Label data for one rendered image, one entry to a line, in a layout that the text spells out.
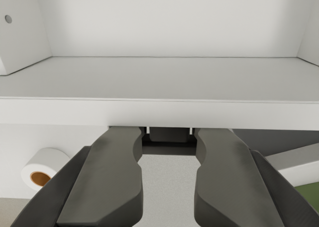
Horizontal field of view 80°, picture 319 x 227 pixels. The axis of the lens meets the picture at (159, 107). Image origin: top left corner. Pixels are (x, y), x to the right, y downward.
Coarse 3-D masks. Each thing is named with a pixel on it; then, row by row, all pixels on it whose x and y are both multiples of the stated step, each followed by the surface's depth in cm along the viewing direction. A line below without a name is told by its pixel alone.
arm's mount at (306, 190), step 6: (300, 186) 35; (306, 186) 35; (312, 186) 34; (318, 186) 34; (300, 192) 34; (306, 192) 34; (312, 192) 34; (318, 192) 33; (306, 198) 33; (312, 198) 33; (318, 198) 32; (312, 204) 32; (318, 204) 32; (318, 210) 31
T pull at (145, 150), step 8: (152, 128) 13; (160, 128) 13; (168, 128) 13; (176, 128) 13; (184, 128) 13; (144, 136) 14; (152, 136) 13; (160, 136) 13; (168, 136) 13; (176, 136) 13; (184, 136) 13; (192, 136) 14; (144, 144) 13; (152, 144) 13; (160, 144) 13; (168, 144) 13; (176, 144) 13; (184, 144) 13; (192, 144) 13; (144, 152) 14; (152, 152) 14; (160, 152) 14; (168, 152) 14; (176, 152) 14; (184, 152) 14; (192, 152) 14
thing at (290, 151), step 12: (240, 132) 52; (252, 132) 50; (264, 132) 48; (276, 132) 47; (288, 132) 45; (300, 132) 44; (312, 132) 42; (252, 144) 47; (264, 144) 45; (276, 144) 44; (288, 144) 42; (300, 144) 41; (312, 144) 36; (264, 156) 42; (276, 156) 36; (288, 156) 35; (300, 156) 34; (312, 156) 34; (276, 168) 34; (288, 168) 34; (300, 168) 33; (312, 168) 33; (288, 180) 35; (300, 180) 35; (312, 180) 35
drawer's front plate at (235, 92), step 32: (32, 64) 16; (64, 64) 16; (96, 64) 16; (128, 64) 16; (160, 64) 16; (192, 64) 16; (224, 64) 16; (256, 64) 16; (288, 64) 16; (0, 96) 10; (32, 96) 10; (64, 96) 10; (96, 96) 10; (128, 96) 10; (160, 96) 10; (192, 96) 10; (224, 96) 10; (256, 96) 10; (288, 96) 10; (256, 128) 10; (288, 128) 10
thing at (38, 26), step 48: (0, 0) 13; (48, 0) 16; (96, 0) 16; (144, 0) 16; (192, 0) 16; (240, 0) 16; (288, 0) 15; (0, 48) 13; (48, 48) 18; (96, 48) 18; (144, 48) 18; (192, 48) 18; (240, 48) 17; (288, 48) 17
